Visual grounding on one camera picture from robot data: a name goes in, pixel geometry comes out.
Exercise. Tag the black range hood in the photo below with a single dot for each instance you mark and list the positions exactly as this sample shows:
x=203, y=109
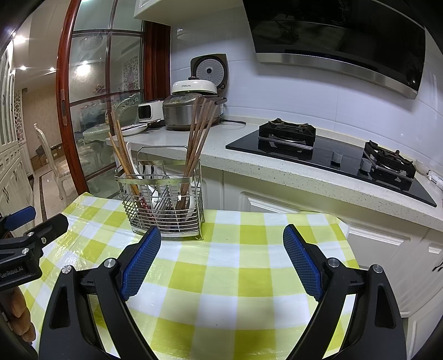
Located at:
x=328, y=27

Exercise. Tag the small white packet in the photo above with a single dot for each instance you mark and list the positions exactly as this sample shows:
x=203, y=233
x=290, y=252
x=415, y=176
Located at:
x=435, y=179

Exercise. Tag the black burner grate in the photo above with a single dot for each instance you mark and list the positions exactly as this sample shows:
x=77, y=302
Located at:
x=389, y=161
x=287, y=133

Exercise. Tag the small white appliance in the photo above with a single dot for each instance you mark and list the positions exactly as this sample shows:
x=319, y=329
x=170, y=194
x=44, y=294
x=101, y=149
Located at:
x=148, y=110

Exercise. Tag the green checked tablecloth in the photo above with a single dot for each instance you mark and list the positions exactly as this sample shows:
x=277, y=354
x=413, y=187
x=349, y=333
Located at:
x=221, y=277

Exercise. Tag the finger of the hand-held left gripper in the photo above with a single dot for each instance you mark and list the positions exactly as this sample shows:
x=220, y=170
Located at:
x=20, y=216
x=52, y=226

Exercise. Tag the cardboard boxes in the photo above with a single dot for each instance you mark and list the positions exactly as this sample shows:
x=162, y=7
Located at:
x=48, y=154

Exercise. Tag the black glass gas cooktop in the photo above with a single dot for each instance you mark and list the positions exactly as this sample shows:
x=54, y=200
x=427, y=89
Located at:
x=294, y=152

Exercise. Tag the grey rice cooker open lid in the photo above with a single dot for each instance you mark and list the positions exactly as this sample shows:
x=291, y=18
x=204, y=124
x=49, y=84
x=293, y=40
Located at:
x=209, y=71

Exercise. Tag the grey cooktop knob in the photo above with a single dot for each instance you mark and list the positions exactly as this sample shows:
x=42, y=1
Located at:
x=366, y=165
x=337, y=157

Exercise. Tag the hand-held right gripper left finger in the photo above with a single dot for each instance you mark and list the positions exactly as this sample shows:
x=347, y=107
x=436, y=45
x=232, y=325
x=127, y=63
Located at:
x=142, y=263

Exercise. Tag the round dining table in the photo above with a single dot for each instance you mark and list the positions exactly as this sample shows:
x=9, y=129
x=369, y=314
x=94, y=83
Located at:
x=95, y=133

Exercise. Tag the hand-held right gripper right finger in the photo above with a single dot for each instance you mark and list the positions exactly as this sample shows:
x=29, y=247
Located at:
x=301, y=263

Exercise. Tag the white ornate display cabinet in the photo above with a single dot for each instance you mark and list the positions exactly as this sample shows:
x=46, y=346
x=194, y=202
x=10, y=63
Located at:
x=14, y=173

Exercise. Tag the bundle of wooden chopsticks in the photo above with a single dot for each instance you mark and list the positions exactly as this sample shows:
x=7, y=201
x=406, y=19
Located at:
x=193, y=159

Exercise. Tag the red framed glass sliding door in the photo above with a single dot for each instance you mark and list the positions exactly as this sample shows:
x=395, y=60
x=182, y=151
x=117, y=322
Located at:
x=90, y=69

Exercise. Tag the silver cooker white lid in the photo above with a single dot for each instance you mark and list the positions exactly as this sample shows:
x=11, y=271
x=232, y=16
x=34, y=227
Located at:
x=176, y=110

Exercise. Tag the white plate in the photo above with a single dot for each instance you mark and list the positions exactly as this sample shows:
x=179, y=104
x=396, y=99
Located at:
x=136, y=131

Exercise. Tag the white wall cabinet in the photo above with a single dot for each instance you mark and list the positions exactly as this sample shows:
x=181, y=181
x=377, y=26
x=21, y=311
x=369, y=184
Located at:
x=155, y=7

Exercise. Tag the person's left hand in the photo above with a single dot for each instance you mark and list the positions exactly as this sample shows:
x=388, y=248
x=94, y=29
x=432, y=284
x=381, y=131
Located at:
x=19, y=311

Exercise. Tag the white kitchen base cabinets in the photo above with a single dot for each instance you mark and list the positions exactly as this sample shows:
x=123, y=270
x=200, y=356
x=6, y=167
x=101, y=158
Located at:
x=294, y=204

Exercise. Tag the white ornate dining chair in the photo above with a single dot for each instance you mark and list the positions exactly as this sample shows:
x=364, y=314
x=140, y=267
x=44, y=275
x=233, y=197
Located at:
x=55, y=173

